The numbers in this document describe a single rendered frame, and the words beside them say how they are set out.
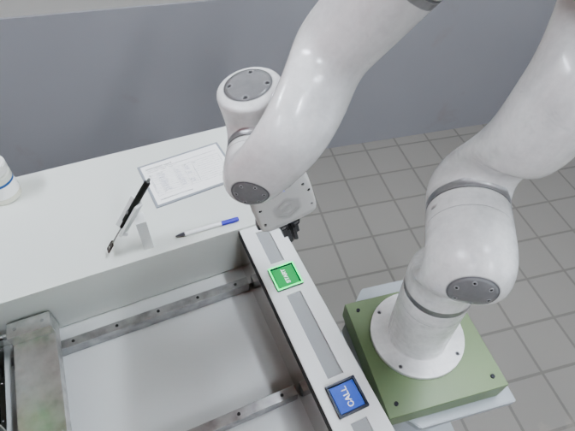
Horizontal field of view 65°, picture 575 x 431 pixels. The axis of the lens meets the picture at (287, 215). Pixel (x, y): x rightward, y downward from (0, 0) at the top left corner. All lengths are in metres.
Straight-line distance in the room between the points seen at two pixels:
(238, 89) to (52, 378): 0.67
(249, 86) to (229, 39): 1.58
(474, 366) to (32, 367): 0.86
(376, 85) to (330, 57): 2.03
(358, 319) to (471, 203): 0.44
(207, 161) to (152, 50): 1.06
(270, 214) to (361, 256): 1.50
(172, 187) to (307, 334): 0.47
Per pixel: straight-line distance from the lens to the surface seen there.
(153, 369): 1.02
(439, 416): 1.02
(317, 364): 0.85
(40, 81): 2.25
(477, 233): 0.63
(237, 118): 0.56
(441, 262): 0.63
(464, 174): 0.69
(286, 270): 0.93
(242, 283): 1.05
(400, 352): 0.97
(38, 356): 1.04
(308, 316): 0.89
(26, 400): 1.01
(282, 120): 0.48
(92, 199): 1.13
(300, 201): 0.72
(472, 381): 1.00
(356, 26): 0.47
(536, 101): 0.55
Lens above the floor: 1.74
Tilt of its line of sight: 49 degrees down
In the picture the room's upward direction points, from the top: 2 degrees clockwise
